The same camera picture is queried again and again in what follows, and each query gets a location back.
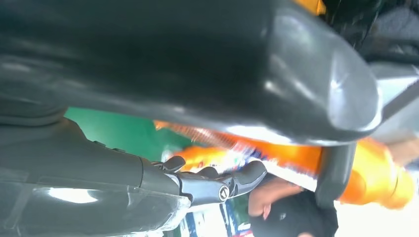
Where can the person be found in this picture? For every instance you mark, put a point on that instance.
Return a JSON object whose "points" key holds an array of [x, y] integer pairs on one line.
{"points": [[294, 212]]}

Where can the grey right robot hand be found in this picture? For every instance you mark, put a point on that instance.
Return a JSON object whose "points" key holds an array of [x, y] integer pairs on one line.
{"points": [[196, 59]]}

